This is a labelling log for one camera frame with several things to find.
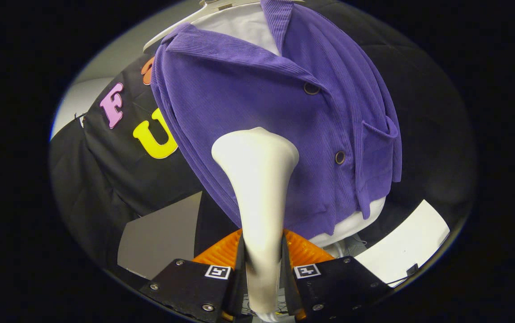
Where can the grey drawer cabinet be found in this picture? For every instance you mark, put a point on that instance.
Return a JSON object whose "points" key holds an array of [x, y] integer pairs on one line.
{"points": [[158, 237]]}

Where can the white fabric ironing form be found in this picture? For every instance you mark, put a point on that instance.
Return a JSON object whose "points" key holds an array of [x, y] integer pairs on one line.
{"points": [[244, 27]]}

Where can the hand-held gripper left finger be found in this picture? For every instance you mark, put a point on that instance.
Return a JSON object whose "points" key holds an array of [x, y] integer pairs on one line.
{"points": [[185, 287]]}

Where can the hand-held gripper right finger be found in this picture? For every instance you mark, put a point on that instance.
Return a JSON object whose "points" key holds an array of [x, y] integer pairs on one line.
{"points": [[338, 287]]}

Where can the black backdrop cloth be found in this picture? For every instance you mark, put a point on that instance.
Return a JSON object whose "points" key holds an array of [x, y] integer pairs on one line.
{"points": [[114, 179]]}

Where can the white garment steamer head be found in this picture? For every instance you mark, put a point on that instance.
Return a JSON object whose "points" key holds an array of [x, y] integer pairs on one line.
{"points": [[257, 179]]}

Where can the white plastic hanger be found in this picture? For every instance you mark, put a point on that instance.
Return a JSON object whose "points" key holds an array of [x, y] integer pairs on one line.
{"points": [[181, 24]]}

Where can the white flat board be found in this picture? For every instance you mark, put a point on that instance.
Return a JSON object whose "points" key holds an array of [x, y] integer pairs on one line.
{"points": [[405, 246]]}

